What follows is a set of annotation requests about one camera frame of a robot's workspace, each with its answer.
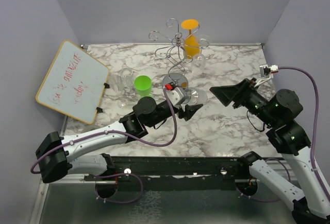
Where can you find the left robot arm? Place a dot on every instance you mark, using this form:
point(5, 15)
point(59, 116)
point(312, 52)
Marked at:
point(57, 155)

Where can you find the chrome wine glass rack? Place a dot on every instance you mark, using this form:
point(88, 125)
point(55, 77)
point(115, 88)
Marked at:
point(174, 52)

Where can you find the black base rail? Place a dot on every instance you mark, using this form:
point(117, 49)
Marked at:
point(175, 174)

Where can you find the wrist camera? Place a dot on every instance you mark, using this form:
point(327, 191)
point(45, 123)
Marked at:
point(177, 95)
point(266, 73)

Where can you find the clear wine glass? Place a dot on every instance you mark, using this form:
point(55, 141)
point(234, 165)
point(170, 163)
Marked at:
point(196, 97)
point(199, 60)
point(126, 88)

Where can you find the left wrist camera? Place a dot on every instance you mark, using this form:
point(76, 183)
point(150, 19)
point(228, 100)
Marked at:
point(177, 95)

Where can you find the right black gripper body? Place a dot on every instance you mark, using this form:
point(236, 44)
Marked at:
point(252, 99)

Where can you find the clear glass tumbler left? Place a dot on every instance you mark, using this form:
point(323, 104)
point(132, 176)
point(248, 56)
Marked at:
point(115, 82)

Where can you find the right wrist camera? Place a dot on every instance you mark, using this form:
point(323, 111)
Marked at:
point(266, 73)

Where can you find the small whiteboard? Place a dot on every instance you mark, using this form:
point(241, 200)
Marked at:
point(74, 83)

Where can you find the orange plastic wine glass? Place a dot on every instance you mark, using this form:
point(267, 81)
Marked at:
point(191, 45)

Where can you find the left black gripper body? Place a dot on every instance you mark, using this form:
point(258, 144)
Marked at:
point(164, 112)

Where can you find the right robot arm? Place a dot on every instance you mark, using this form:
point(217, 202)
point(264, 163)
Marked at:
point(308, 203)

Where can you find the green plastic wine glass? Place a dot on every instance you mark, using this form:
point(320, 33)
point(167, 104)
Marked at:
point(143, 86)

